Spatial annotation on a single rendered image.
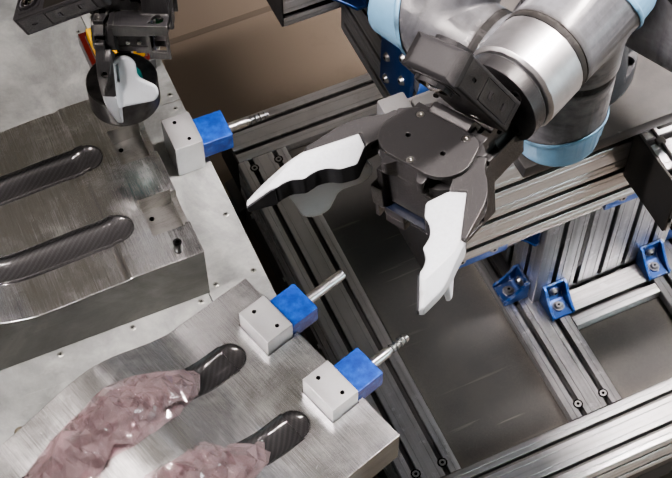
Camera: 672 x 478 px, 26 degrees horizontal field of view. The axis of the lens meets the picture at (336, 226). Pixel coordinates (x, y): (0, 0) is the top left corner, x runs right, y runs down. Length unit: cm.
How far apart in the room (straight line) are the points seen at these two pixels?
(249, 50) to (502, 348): 94
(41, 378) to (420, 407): 78
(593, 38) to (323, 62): 190
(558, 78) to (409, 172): 14
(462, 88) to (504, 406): 140
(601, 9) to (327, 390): 62
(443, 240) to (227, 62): 203
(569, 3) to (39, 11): 65
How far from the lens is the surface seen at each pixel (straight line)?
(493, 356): 235
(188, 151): 178
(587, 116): 117
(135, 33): 153
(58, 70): 194
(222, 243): 175
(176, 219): 170
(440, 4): 120
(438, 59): 95
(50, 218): 169
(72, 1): 153
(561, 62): 106
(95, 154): 173
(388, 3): 122
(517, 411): 231
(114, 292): 164
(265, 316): 160
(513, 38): 106
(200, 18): 304
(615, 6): 110
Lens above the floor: 227
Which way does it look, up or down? 57 degrees down
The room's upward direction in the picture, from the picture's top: straight up
